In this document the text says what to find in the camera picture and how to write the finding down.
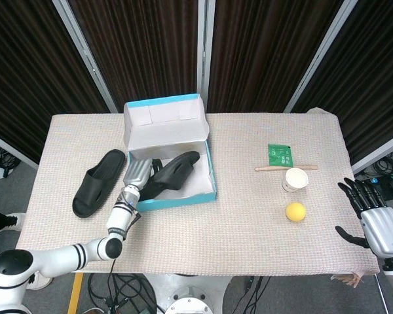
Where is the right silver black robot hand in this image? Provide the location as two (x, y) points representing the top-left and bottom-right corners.
(334, 177), (393, 258)

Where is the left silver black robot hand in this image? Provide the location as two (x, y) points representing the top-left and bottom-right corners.
(122, 158), (163, 194)

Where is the black rubber slipper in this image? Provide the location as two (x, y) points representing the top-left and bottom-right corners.
(140, 150), (202, 200)
(71, 148), (126, 218)

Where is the light blue shoe box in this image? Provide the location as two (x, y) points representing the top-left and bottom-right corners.
(122, 93), (218, 213)

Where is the brown frayed scrap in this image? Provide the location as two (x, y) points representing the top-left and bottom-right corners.
(329, 273), (364, 288)

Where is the yellow ball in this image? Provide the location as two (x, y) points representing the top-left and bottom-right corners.
(284, 202), (307, 224)

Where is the white paper cup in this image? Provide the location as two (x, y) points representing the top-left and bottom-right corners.
(281, 167), (309, 194)

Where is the beige woven tablecloth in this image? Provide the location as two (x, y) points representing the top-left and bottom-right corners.
(11, 107), (381, 275)

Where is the dark ribbed partition panel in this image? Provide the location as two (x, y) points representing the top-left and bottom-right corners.
(198, 0), (361, 114)
(284, 0), (393, 174)
(52, 0), (207, 114)
(0, 0), (119, 167)

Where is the green sachet packet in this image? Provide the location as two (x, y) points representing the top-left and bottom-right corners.
(267, 143), (295, 166)

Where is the white sneaker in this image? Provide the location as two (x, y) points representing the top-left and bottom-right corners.
(5, 212), (27, 233)
(28, 273), (53, 290)

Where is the wooden stick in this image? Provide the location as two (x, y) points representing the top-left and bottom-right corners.
(254, 164), (318, 173)

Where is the yellow floor tape strip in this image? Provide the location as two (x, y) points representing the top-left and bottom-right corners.
(67, 273), (85, 314)

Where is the black floor cable bundle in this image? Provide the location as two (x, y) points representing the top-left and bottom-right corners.
(0, 139), (24, 179)
(86, 273), (160, 314)
(373, 153), (393, 184)

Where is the black cable with green plug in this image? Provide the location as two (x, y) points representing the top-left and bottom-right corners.
(244, 276), (261, 295)

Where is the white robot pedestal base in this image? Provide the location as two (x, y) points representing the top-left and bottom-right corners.
(143, 273), (238, 314)

